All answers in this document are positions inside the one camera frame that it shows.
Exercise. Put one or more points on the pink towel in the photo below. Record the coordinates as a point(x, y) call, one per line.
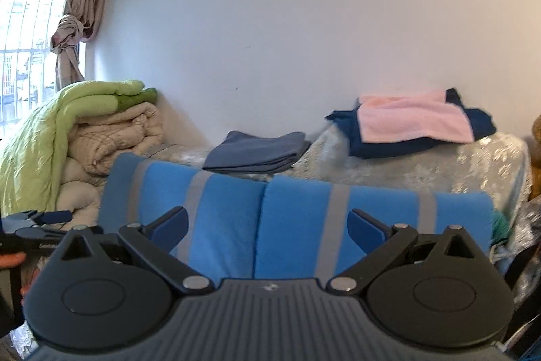
point(410, 120)

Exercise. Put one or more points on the navy blue garment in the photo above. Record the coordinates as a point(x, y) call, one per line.
point(380, 145)

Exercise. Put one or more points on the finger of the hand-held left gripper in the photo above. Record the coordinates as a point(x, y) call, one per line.
point(21, 221)
point(55, 217)

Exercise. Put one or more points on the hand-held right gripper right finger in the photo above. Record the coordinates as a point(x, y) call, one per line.
point(364, 229)

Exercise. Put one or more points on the light green quilt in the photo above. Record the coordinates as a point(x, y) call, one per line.
point(38, 132)

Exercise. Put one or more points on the beige folded quilt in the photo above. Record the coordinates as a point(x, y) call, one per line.
point(114, 137)

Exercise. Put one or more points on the black bag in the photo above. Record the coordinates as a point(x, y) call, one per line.
point(522, 272)

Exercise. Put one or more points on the barred window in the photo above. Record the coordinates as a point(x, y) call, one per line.
point(29, 5)

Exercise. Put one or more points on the floral lace cover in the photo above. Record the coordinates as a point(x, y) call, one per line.
point(422, 173)

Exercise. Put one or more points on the blue grey-striped pillow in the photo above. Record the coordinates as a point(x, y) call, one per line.
point(169, 192)
point(380, 200)

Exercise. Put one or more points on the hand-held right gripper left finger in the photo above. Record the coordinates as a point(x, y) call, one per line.
point(171, 229)

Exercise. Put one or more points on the brown teddy bear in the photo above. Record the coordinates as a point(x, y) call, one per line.
point(536, 149)

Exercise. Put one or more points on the folded grey-blue cloth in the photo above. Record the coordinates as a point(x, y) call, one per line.
point(258, 153)

